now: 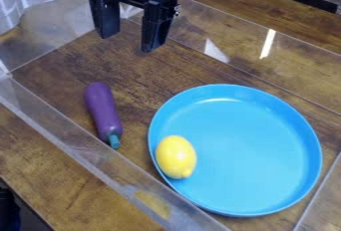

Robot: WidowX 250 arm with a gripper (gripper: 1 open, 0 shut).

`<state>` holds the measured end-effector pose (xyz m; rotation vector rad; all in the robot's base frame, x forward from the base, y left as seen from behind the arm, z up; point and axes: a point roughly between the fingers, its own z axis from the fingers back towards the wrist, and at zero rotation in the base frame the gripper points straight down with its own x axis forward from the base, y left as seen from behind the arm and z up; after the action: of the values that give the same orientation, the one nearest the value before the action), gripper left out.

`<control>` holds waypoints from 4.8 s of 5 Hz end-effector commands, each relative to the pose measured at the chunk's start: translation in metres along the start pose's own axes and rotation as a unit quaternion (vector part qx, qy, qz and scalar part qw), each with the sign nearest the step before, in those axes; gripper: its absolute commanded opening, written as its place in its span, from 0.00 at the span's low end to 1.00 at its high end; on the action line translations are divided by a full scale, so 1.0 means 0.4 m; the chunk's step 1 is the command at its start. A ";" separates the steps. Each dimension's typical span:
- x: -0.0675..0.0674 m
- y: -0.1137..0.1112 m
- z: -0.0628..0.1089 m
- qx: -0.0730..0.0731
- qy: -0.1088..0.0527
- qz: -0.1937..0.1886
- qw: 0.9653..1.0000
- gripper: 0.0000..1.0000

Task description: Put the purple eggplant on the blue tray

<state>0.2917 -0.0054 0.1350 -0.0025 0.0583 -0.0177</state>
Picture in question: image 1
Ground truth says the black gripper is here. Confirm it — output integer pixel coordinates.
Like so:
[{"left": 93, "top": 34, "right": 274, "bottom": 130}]
[{"left": 89, "top": 0, "right": 177, "bottom": 53}]

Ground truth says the purple toy eggplant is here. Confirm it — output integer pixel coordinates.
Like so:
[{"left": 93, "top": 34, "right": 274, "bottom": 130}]
[{"left": 84, "top": 82, "right": 123, "bottom": 149}]

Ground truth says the blue round tray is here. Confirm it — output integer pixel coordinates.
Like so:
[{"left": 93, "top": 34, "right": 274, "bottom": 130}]
[{"left": 148, "top": 84, "right": 322, "bottom": 217}]

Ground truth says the yellow toy lemon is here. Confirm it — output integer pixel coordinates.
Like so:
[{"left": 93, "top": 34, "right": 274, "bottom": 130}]
[{"left": 155, "top": 135, "right": 196, "bottom": 179}]

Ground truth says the clear acrylic enclosure wall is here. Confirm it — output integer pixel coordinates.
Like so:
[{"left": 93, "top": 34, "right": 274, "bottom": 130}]
[{"left": 0, "top": 0, "right": 341, "bottom": 231}]

